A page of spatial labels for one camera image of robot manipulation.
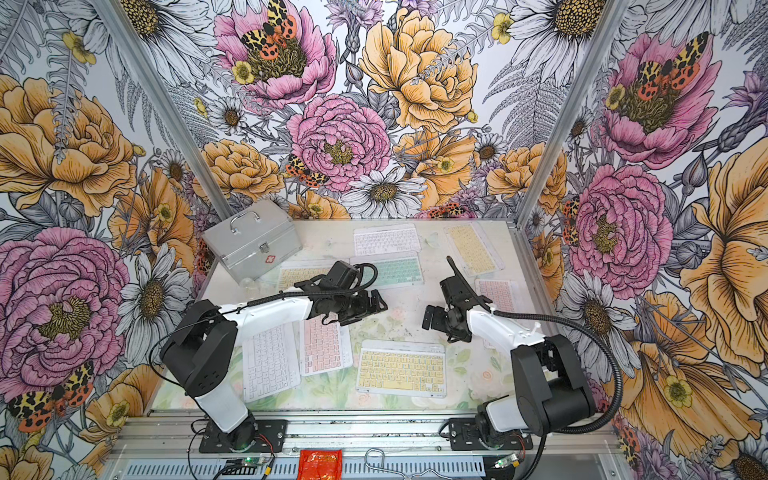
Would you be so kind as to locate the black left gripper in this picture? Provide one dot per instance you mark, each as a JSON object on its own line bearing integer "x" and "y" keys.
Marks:
{"x": 363, "y": 309}

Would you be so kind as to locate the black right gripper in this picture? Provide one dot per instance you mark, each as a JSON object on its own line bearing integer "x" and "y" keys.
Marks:
{"x": 438, "y": 314}

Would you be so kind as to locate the green keyboard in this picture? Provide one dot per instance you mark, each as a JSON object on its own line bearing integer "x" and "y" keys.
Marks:
{"x": 394, "y": 270}

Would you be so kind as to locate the yellow keyboard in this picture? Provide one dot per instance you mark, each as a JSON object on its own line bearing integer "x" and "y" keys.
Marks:
{"x": 402, "y": 368}
{"x": 477, "y": 255}
{"x": 292, "y": 272}

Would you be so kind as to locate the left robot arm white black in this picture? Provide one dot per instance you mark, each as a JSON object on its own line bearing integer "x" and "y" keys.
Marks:
{"x": 198, "y": 352}

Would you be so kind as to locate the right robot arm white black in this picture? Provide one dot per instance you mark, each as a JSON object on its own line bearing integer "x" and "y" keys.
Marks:
{"x": 551, "y": 393}

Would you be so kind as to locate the pink keyboard right edge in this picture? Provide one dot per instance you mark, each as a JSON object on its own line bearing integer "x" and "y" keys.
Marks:
{"x": 502, "y": 293}

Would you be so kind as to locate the pink keyboard upright near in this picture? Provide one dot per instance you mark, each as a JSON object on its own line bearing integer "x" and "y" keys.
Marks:
{"x": 323, "y": 348}

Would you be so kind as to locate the white keyboard far centre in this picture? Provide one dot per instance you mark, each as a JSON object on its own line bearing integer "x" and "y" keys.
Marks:
{"x": 398, "y": 238}

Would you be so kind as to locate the white keyboard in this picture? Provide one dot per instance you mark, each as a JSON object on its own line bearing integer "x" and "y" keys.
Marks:
{"x": 398, "y": 238}
{"x": 270, "y": 363}

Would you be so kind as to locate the white keyboard near left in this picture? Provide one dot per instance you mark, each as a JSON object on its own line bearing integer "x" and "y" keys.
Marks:
{"x": 270, "y": 363}

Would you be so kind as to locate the silver metal case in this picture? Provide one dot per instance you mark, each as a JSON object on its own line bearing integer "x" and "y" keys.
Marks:
{"x": 254, "y": 241}

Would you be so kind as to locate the red packet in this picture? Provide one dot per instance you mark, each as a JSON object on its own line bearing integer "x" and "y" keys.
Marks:
{"x": 320, "y": 465}

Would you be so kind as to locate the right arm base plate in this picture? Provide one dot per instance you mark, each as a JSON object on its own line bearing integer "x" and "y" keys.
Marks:
{"x": 463, "y": 434}

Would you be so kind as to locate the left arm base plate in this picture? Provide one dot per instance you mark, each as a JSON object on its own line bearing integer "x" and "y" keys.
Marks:
{"x": 264, "y": 433}

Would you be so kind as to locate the aluminium front rail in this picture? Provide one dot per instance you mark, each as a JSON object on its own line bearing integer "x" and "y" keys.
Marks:
{"x": 397, "y": 432}

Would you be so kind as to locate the right aluminium frame post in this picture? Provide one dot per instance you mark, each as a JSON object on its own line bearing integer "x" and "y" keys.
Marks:
{"x": 599, "y": 48}

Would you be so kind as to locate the aluminium frame post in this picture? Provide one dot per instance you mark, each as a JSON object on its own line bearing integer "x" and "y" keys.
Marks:
{"x": 599, "y": 48}
{"x": 128, "y": 42}

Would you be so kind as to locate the left aluminium frame post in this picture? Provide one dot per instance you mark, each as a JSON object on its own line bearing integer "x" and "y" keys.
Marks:
{"x": 128, "y": 42}

